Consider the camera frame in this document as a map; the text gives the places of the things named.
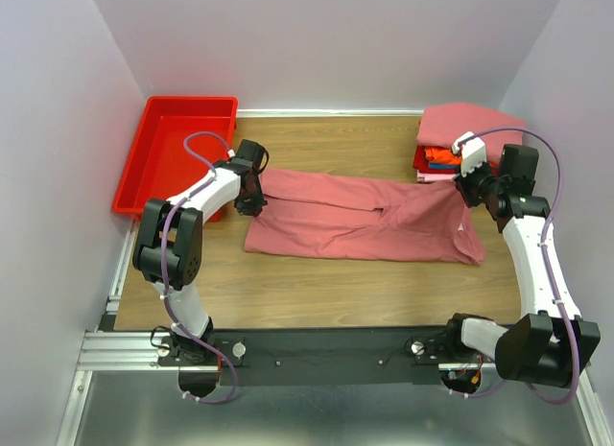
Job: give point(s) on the folded red shirt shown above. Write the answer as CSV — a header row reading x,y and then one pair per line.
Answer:
x,y
420,161

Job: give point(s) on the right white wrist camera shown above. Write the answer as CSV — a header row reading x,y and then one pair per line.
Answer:
x,y
471,149

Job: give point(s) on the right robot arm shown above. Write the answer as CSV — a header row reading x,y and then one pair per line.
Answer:
x,y
551,343

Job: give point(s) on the red plastic bin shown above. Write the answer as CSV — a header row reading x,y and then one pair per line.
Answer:
x,y
157,165

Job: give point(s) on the folded light pink shirt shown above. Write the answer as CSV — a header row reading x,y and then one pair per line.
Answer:
x,y
433,177

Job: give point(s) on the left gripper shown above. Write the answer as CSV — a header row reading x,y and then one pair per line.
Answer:
x,y
255,207

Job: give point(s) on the folded orange shirt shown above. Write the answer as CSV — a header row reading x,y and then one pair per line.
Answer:
x,y
441,157

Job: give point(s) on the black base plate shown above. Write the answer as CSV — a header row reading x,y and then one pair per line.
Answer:
x,y
306,357

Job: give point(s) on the pink t-shirt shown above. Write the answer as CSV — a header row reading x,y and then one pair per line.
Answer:
x,y
340,217

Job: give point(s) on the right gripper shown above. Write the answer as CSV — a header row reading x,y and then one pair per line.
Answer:
x,y
462,184

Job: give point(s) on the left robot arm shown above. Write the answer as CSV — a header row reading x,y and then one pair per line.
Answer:
x,y
168,247

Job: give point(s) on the folded blue shirt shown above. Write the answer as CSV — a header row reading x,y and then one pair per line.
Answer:
x,y
442,167

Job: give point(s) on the folded pink shirt on stack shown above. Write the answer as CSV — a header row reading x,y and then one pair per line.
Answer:
x,y
441,125

